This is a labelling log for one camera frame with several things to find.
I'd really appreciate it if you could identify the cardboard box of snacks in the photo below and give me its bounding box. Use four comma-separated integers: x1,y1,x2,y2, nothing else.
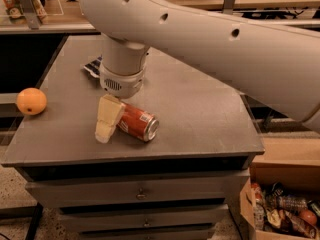
240,163,320,240

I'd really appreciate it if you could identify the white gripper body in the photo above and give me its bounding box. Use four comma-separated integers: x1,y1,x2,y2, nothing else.
99,64,146,99

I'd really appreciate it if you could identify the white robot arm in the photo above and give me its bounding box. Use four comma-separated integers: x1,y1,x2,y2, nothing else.
80,0,320,132

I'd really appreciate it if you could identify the red coke can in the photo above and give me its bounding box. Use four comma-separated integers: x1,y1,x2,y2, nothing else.
118,104,159,142

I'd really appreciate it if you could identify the colourful snack box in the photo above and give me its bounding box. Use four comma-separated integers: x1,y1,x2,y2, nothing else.
0,0,47,25

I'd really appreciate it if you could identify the orange fruit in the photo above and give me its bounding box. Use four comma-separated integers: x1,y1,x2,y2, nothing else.
16,88,47,115

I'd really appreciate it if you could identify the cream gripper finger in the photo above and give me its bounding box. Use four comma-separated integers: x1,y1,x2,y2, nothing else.
95,94,125,143

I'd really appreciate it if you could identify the crumpled blue chip bag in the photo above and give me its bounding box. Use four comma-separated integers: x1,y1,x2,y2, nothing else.
83,56,102,78

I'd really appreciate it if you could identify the grey drawer cabinet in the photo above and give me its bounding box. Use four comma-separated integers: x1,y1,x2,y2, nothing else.
1,35,264,240

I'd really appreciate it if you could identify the metal railing with posts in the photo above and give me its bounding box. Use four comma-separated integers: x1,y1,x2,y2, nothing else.
0,0,320,33

